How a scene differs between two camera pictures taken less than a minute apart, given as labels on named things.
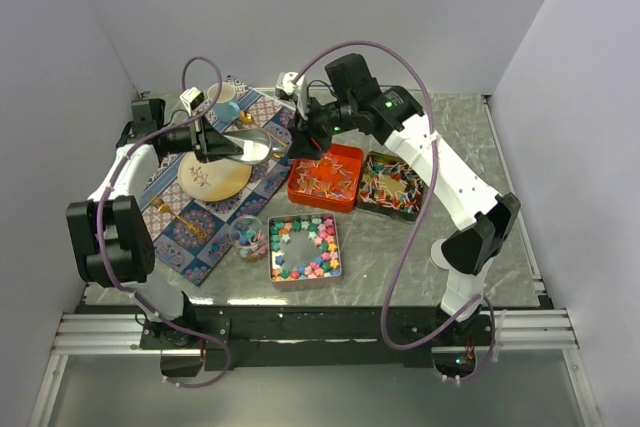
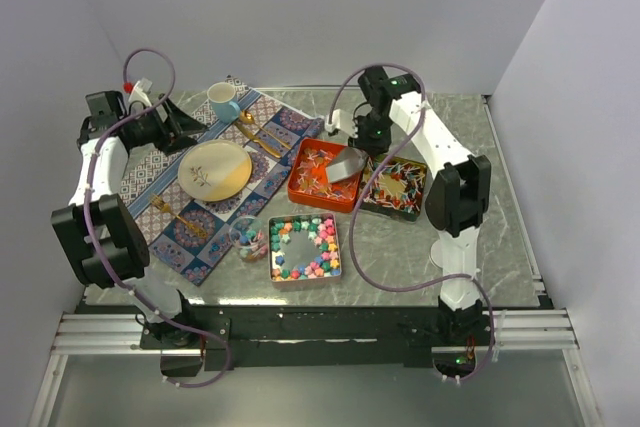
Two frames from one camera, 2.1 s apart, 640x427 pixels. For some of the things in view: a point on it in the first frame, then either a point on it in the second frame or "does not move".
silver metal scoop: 256,146 → 350,161
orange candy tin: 332,183 does not move
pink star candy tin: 303,247 does not move
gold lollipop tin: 389,187 does not move
